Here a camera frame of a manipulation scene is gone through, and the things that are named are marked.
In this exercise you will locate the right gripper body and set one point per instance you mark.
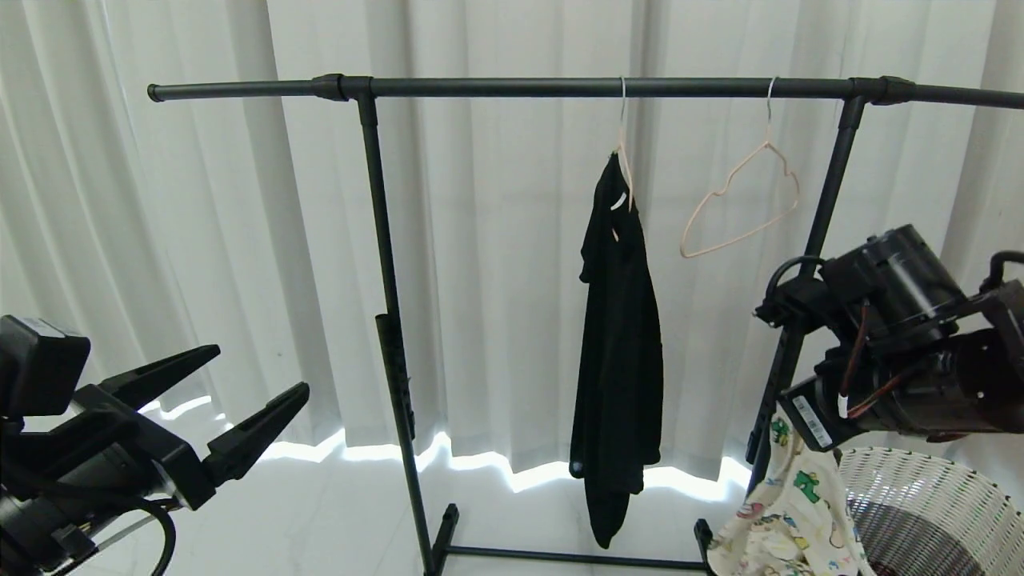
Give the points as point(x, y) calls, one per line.
point(944, 392)

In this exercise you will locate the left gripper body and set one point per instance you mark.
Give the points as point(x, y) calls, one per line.
point(96, 456)

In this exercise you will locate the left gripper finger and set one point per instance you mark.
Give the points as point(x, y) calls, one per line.
point(252, 440)
point(152, 376)

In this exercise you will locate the cream printed garment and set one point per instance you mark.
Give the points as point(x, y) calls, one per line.
point(792, 520)

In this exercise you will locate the pink clothes hanger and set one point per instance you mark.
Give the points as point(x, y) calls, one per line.
point(744, 231)
point(627, 172)

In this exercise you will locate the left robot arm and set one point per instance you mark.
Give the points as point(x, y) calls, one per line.
point(28, 556)

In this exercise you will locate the white laundry basket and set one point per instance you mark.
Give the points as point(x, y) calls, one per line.
point(944, 496)

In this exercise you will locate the black clothes rack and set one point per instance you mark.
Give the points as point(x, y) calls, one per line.
point(520, 86)

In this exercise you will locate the white curtain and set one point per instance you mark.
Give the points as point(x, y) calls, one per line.
point(496, 320)

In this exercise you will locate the black short-sleeved shirt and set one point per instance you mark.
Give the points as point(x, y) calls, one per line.
point(620, 360)

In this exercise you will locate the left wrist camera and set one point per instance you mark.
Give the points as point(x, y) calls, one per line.
point(40, 360)

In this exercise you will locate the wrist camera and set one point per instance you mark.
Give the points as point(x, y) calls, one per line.
point(40, 360)
point(796, 304)

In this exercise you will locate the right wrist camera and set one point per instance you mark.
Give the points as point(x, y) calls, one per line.
point(796, 304)

